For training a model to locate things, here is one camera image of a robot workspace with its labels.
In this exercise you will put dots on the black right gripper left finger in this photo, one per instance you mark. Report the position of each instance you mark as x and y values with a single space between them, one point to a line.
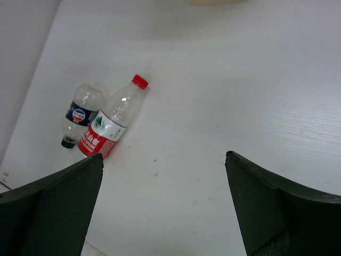
51 216

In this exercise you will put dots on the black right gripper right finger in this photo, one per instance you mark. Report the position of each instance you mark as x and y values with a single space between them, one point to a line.
277 216

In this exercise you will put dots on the red label water bottle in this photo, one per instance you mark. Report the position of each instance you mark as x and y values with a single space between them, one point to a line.
114 118

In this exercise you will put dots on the beige plastic waste bin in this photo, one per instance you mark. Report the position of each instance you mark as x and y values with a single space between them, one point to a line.
214 2

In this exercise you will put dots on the small black cap cola bottle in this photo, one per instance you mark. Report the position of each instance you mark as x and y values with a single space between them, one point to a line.
88 99

